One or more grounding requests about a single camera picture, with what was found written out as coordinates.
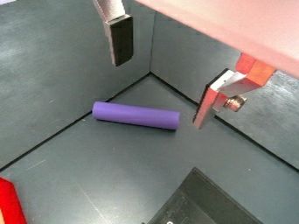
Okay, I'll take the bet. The black cradle stand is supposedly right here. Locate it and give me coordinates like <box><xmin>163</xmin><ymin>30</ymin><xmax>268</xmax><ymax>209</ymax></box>
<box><xmin>148</xmin><ymin>167</ymin><xmax>263</xmax><ymax>224</ymax></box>

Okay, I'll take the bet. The purple cylinder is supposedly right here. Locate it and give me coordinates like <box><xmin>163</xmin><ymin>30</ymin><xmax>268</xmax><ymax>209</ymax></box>
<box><xmin>92</xmin><ymin>101</ymin><xmax>180</xmax><ymax>130</ymax></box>

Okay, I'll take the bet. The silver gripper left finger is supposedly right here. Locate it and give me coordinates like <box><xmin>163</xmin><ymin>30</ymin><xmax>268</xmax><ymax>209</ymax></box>
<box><xmin>92</xmin><ymin>0</ymin><xmax>133</xmax><ymax>67</ymax></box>

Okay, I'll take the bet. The red shape sorter block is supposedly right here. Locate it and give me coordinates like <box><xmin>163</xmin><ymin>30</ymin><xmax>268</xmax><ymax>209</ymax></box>
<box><xmin>0</xmin><ymin>178</ymin><xmax>27</xmax><ymax>224</ymax></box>

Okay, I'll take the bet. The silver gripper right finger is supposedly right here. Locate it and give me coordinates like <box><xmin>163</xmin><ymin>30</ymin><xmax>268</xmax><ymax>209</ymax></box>
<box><xmin>192</xmin><ymin>53</ymin><xmax>276</xmax><ymax>129</ymax></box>

